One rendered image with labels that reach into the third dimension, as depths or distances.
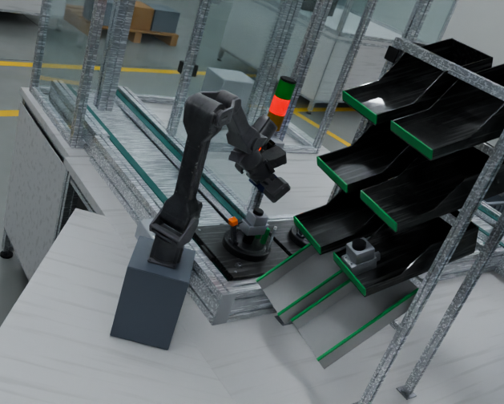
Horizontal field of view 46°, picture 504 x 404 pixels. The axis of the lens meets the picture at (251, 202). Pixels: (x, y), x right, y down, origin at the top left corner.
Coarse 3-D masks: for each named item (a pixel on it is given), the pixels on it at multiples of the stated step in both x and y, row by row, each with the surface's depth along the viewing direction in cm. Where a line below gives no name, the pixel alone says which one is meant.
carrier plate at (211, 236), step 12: (204, 228) 171; (216, 228) 173; (228, 228) 175; (204, 240) 165; (216, 240) 167; (216, 252) 162; (228, 252) 163; (276, 252) 172; (216, 264) 159; (228, 264) 158; (252, 264) 162; (264, 264) 164; (276, 264) 166; (228, 276) 155; (240, 276) 155; (252, 276) 158
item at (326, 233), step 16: (352, 192) 144; (320, 208) 142; (336, 208) 145; (352, 208) 144; (368, 208) 143; (304, 224) 141; (320, 224) 140; (336, 224) 140; (352, 224) 139; (368, 224) 133; (320, 240) 136; (336, 240) 132; (352, 240) 134
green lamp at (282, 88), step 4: (280, 80) 169; (280, 84) 169; (284, 84) 168; (288, 84) 168; (292, 84) 168; (276, 88) 170; (280, 88) 169; (284, 88) 168; (288, 88) 168; (292, 88) 169; (276, 92) 170; (280, 92) 169; (284, 92) 169; (288, 92) 169; (292, 92) 170; (276, 96) 170; (280, 96) 169; (284, 96) 169; (288, 96) 170
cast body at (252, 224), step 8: (256, 208) 164; (248, 216) 164; (256, 216) 162; (264, 216) 163; (240, 224) 165; (248, 224) 163; (256, 224) 163; (264, 224) 165; (248, 232) 163; (256, 232) 165; (264, 232) 167
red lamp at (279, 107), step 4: (272, 100) 172; (276, 100) 170; (280, 100) 170; (284, 100) 170; (288, 100) 171; (272, 104) 172; (276, 104) 171; (280, 104) 170; (284, 104) 171; (288, 104) 172; (272, 108) 172; (276, 108) 171; (280, 108) 171; (284, 108) 171; (272, 112) 172; (276, 112) 172; (280, 112) 172; (284, 112) 172
